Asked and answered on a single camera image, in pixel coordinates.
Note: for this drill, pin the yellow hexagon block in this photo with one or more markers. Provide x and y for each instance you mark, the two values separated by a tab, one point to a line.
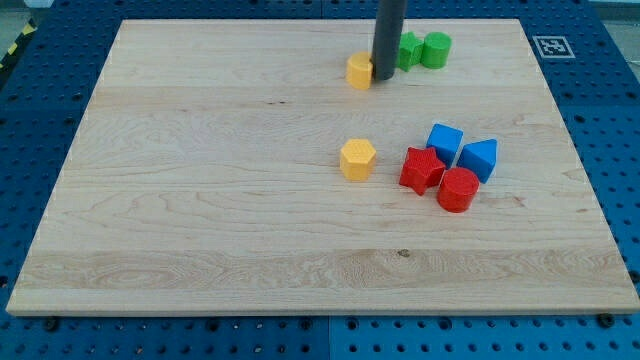
357	159

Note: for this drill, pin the red star block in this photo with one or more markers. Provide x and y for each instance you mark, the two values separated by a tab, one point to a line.
422	169

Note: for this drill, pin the green star block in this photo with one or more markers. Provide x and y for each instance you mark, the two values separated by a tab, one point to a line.
410	51

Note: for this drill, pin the light wooden board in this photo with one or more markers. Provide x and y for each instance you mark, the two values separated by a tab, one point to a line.
204	180

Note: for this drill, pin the yellow rounded block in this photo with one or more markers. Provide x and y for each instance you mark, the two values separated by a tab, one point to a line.
359	70

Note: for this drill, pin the blue cube block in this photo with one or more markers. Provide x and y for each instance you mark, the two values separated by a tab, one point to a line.
446	141

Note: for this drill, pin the red cylinder block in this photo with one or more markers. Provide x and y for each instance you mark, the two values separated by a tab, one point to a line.
457	189

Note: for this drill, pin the blue triangle block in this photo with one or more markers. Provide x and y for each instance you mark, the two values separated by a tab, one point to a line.
480	158

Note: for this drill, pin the green cylinder block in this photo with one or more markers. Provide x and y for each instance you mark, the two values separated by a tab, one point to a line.
436	48

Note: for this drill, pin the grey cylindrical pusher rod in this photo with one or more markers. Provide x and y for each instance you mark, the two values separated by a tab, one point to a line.
388	29

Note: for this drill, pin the white fiducial marker tag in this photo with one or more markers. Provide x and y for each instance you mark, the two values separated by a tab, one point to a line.
553	47

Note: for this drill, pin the yellow black hazard tape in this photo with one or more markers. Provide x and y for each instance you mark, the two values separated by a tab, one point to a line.
18	46

